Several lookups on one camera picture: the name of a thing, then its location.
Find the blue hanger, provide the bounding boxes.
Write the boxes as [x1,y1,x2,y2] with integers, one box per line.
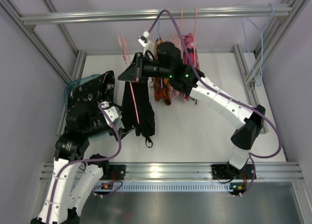
[241,3,275,87]
[157,19,163,88]

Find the aluminium floor extrusion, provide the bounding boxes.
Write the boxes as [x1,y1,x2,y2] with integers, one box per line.
[231,43,269,135]
[72,50,87,80]

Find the pink hanger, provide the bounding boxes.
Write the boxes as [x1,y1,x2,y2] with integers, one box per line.
[179,6,183,50]
[118,36,140,124]
[193,6,198,68]

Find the left aluminium floor extrusion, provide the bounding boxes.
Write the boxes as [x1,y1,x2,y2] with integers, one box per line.
[72,50,87,80]

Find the black white patterned trousers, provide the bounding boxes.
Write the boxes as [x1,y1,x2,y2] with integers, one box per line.
[64,70,116,137]

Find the right aluminium frame beam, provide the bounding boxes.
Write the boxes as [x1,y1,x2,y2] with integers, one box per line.
[245,0,310,83]

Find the left aluminium frame beam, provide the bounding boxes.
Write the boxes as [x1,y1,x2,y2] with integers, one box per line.
[0,0,78,84]

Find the plain black trousers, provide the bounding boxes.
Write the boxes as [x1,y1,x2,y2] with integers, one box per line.
[120,51,156,148]

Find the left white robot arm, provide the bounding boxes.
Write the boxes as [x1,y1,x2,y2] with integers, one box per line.
[31,101,132,224]

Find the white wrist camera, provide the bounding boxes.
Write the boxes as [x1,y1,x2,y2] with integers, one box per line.
[138,31,150,53]
[98,101,122,127]

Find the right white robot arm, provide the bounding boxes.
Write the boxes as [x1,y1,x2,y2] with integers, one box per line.
[118,42,266,180]

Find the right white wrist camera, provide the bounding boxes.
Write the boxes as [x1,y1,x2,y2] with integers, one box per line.
[138,31,150,53]

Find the aluminium frame beam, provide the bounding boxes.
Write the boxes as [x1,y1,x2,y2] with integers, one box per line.
[0,0,78,84]
[245,0,310,83]

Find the pink camouflage trousers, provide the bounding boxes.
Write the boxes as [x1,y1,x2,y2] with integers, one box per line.
[182,33,202,104]

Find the right aluminium floor extrusion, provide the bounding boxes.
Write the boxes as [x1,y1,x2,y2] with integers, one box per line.
[231,43,269,135]

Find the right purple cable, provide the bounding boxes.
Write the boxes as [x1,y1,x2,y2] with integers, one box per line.
[147,9,283,198]

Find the aluminium hanging rail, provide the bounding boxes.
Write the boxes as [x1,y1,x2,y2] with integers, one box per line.
[20,3,293,25]

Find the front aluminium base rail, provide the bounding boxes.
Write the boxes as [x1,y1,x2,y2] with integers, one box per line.
[39,160,304,193]

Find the orange camouflage trousers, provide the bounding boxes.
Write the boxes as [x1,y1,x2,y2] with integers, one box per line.
[152,37,174,106]

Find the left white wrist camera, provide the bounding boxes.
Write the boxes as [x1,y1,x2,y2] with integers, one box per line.
[98,101,122,127]

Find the light pink trousers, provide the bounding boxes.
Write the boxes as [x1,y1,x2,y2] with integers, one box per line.
[168,35,184,99]

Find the teal plastic bin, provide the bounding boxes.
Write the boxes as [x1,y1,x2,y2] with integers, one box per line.
[63,74,120,139]

